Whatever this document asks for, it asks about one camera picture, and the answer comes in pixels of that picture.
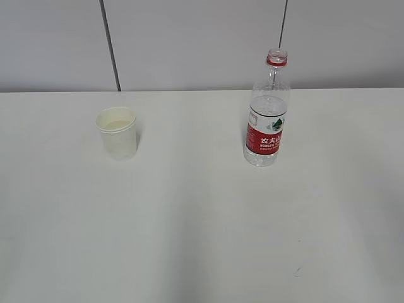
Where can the Nongfu Spring water bottle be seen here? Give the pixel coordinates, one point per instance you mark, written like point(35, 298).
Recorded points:
point(267, 111)

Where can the white paper cup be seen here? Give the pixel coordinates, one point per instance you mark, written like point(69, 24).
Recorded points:
point(118, 132)

